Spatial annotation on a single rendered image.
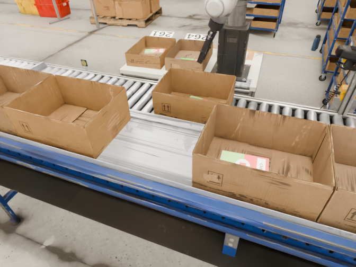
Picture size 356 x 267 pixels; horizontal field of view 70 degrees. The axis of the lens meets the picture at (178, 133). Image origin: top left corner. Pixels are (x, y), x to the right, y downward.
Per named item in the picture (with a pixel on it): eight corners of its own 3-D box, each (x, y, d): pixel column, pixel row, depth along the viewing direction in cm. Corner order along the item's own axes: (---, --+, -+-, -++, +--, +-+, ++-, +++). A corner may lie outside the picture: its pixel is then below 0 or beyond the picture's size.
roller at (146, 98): (160, 89, 175) (160, 83, 172) (122, 135, 139) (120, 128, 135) (154, 88, 177) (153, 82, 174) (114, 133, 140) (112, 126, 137)
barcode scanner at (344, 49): (329, 61, 135) (339, 42, 128) (353, 67, 132) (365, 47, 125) (329, 66, 130) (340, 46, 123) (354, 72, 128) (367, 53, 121)
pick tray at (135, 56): (176, 50, 216) (176, 38, 209) (160, 69, 188) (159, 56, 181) (145, 47, 223) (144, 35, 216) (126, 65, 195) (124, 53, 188)
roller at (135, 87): (143, 86, 179) (143, 80, 176) (101, 131, 142) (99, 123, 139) (138, 85, 181) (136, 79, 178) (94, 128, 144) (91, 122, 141)
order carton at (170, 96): (233, 101, 152) (236, 75, 141) (223, 131, 131) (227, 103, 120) (171, 91, 163) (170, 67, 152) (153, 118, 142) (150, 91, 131)
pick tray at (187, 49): (213, 53, 208) (213, 41, 201) (202, 74, 180) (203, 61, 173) (179, 50, 215) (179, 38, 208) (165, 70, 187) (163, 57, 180)
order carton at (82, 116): (132, 118, 120) (126, 86, 109) (95, 160, 99) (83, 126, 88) (65, 103, 132) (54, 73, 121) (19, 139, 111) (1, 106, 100)
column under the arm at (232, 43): (216, 62, 195) (219, 16, 174) (250, 65, 188) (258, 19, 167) (207, 77, 176) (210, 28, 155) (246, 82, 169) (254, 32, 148)
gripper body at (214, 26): (222, 26, 122) (214, 43, 129) (226, 20, 128) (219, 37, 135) (208, 19, 123) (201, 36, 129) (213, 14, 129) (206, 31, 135)
